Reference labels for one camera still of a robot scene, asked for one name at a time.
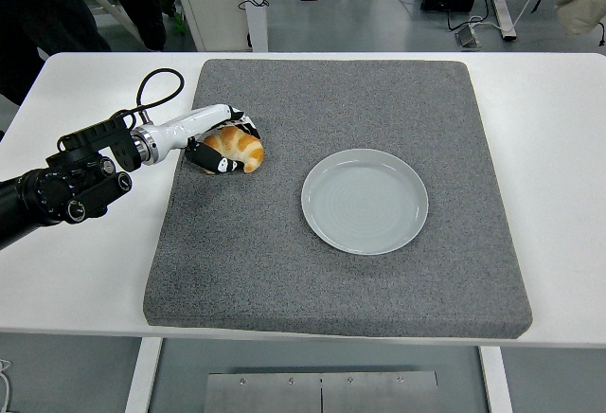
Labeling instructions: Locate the white table leg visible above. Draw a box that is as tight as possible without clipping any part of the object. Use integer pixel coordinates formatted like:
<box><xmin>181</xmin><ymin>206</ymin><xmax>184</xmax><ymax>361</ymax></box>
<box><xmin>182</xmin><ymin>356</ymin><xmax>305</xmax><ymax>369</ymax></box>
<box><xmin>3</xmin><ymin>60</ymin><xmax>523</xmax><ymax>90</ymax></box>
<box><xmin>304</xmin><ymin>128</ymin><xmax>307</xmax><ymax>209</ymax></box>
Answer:
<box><xmin>477</xmin><ymin>346</ymin><xmax>515</xmax><ymax>413</ymax></box>
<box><xmin>123</xmin><ymin>336</ymin><xmax>165</xmax><ymax>413</ymax></box>

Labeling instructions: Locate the grey foot pedal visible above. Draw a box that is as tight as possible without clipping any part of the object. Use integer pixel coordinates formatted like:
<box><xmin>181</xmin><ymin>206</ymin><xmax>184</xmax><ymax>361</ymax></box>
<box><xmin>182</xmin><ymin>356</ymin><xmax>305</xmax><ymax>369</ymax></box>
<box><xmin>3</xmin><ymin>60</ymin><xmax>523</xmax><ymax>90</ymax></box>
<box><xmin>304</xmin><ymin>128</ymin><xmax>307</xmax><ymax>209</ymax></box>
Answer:
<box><xmin>454</xmin><ymin>24</ymin><xmax>483</xmax><ymax>48</ymax></box>

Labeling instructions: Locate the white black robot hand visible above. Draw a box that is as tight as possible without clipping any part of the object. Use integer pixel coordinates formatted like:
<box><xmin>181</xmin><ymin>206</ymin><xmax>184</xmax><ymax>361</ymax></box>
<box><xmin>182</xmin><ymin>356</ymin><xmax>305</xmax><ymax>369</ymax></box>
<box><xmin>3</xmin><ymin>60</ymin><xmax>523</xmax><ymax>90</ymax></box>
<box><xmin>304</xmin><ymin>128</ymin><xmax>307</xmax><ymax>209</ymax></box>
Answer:
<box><xmin>150</xmin><ymin>103</ymin><xmax>263</xmax><ymax>176</ymax></box>

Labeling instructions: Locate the grey metal plate with screws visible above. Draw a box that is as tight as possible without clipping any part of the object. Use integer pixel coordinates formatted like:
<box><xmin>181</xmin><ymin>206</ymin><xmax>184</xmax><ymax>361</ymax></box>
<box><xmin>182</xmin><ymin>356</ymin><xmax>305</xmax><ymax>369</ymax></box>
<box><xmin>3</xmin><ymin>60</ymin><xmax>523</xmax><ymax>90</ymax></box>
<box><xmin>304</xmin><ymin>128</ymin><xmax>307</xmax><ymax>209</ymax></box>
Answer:
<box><xmin>205</xmin><ymin>370</ymin><xmax>441</xmax><ymax>413</ymax></box>

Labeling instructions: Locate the white chair frame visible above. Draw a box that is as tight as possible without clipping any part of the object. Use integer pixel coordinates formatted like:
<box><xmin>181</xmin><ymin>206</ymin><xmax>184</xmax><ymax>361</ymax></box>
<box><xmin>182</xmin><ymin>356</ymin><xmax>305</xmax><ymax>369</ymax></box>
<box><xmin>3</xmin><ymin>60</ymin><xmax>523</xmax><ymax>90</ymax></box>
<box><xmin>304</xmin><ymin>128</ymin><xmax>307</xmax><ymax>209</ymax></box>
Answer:
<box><xmin>88</xmin><ymin>0</ymin><xmax>143</xmax><ymax>43</ymax></box>

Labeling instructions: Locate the white desk post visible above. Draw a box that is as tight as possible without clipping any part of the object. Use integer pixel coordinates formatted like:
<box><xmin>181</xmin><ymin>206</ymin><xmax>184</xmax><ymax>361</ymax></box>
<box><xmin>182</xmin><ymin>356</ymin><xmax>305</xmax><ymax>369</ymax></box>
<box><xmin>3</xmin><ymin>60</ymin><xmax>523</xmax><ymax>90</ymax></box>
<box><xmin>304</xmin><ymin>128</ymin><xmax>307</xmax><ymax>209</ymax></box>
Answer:
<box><xmin>238</xmin><ymin>0</ymin><xmax>270</xmax><ymax>53</ymax></box>

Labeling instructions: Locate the white cabinet panel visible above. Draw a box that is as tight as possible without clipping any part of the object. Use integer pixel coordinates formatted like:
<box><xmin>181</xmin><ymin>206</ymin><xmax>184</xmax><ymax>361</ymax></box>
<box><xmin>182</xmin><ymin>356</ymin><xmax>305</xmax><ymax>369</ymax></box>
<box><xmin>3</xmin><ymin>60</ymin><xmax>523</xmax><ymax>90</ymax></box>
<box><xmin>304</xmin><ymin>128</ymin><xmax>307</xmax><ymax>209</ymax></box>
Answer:
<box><xmin>168</xmin><ymin>0</ymin><xmax>247</xmax><ymax>53</ymax></box>

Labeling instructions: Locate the grey speckled mat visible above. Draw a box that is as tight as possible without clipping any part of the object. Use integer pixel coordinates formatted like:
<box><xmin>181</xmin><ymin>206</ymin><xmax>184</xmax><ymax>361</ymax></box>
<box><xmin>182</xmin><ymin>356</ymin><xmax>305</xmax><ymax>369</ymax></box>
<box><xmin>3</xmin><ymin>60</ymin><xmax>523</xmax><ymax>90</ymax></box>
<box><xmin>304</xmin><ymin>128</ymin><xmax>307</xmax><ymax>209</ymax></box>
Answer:
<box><xmin>142</xmin><ymin>57</ymin><xmax>535</xmax><ymax>341</ymax></box>

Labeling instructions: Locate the person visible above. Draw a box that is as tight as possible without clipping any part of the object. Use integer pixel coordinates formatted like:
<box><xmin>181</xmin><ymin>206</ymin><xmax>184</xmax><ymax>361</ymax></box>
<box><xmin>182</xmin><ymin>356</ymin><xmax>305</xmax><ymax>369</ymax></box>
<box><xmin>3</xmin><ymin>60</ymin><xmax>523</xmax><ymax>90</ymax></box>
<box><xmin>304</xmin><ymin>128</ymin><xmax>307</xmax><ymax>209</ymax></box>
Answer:
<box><xmin>0</xmin><ymin>0</ymin><xmax>113</xmax><ymax>107</ymax></box>

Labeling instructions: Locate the grey round plate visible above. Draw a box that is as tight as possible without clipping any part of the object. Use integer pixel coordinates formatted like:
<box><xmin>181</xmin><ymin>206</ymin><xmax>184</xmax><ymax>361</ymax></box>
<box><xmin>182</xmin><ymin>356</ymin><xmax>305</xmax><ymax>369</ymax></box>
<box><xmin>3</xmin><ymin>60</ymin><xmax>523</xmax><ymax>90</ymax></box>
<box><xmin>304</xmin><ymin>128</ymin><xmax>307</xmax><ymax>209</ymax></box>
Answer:
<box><xmin>300</xmin><ymin>147</ymin><xmax>430</xmax><ymax>256</ymax></box>

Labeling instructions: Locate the golden croissant bread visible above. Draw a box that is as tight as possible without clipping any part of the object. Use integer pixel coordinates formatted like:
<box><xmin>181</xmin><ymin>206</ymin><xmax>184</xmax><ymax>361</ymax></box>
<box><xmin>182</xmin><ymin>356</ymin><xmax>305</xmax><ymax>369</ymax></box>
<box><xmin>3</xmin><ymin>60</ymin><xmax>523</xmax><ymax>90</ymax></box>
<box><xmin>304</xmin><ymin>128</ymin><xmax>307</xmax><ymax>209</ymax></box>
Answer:
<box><xmin>202</xmin><ymin>124</ymin><xmax>265</xmax><ymax>173</ymax></box>

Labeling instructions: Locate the white desk leg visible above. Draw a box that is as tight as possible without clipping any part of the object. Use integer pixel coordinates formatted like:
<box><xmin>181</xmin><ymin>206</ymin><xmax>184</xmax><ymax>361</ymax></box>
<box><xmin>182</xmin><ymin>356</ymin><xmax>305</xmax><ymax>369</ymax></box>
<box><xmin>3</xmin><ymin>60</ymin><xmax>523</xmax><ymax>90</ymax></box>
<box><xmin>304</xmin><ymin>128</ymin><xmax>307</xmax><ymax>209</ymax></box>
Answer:
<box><xmin>485</xmin><ymin>0</ymin><xmax>518</xmax><ymax>43</ymax></box>

